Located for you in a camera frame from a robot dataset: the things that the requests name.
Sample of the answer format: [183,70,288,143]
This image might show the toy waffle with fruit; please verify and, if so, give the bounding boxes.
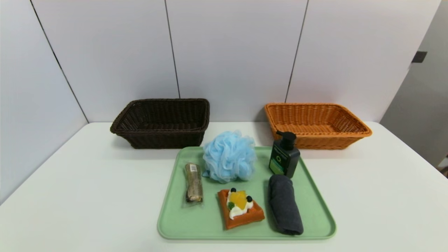
[217,188,265,230]

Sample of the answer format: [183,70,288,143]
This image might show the plastic snack roll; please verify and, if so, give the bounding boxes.
[182,162,204,208]

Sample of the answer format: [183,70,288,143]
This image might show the blue mesh bath loofah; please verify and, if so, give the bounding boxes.
[202,131,258,184]

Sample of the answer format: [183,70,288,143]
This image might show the dark grey towel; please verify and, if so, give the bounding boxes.
[268,174,304,236]

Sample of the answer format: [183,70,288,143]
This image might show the orange wicker basket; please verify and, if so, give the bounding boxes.
[264,103,372,150]

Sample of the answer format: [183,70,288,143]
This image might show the dark green pump bottle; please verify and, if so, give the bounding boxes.
[268,131,301,179]

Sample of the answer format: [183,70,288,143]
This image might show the light green plastic tray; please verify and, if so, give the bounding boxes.
[157,146,337,241]

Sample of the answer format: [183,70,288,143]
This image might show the dark brown wicker basket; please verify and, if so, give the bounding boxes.
[110,98,210,149]

